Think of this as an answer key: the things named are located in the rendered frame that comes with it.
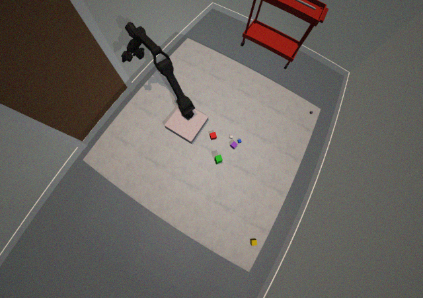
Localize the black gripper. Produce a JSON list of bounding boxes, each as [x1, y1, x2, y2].
[[121, 40, 139, 63]]

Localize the purple block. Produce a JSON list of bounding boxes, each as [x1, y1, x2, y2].
[[230, 141, 238, 149]]

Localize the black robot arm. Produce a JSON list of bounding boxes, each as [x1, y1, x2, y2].
[[125, 22, 195, 120]]

